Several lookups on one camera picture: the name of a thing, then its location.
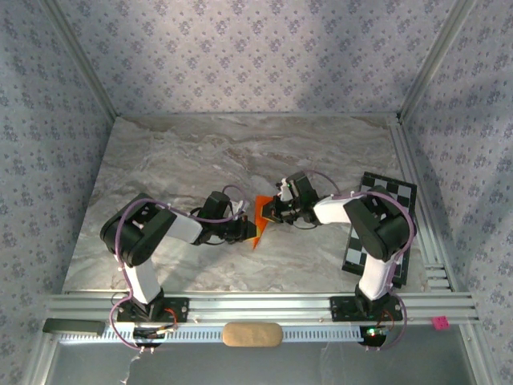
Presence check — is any orange paper sheet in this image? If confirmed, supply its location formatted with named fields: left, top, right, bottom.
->
left=251, top=194, right=278, bottom=251

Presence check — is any black white checkerboard panel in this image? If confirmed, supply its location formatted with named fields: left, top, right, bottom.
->
left=341, top=171, right=418, bottom=288

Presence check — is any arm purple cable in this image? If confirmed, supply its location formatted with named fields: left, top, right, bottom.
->
left=306, top=170, right=416, bottom=354
left=108, top=184, right=248, bottom=355

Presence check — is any aluminium side rail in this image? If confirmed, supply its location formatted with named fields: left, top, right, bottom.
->
left=386, top=115, right=456, bottom=292

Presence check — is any long aluminium mounting rail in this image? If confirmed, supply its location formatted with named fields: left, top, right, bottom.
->
left=43, top=291, right=481, bottom=325

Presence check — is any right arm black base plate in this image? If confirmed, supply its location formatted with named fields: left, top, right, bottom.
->
left=329, top=295, right=404, bottom=322

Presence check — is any white slotted cable duct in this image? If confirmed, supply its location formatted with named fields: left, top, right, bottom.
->
left=59, top=322, right=388, bottom=344

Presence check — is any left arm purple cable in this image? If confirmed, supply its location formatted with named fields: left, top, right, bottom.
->
left=108, top=184, right=248, bottom=355

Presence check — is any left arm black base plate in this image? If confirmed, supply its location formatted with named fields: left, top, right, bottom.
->
left=115, top=297, right=190, bottom=324

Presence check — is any tan oval pad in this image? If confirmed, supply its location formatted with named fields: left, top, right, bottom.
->
left=222, top=322, right=284, bottom=348

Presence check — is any aluminium frame post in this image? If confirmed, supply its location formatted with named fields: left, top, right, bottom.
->
left=398, top=0, right=478, bottom=120
left=39, top=0, right=118, bottom=120

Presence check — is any thin aluminium edge rail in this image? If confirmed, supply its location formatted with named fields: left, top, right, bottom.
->
left=114, top=111, right=402, bottom=120

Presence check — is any black flat bar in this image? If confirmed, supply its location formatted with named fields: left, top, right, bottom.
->
left=42, top=318, right=106, bottom=337

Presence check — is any aluminium frame leg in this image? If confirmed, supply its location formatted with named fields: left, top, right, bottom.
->
left=460, top=322, right=502, bottom=385
left=23, top=332, right=61, bottom=385

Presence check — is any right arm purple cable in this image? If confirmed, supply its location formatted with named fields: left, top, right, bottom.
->
left=306, top=170, right=416, bottom=354

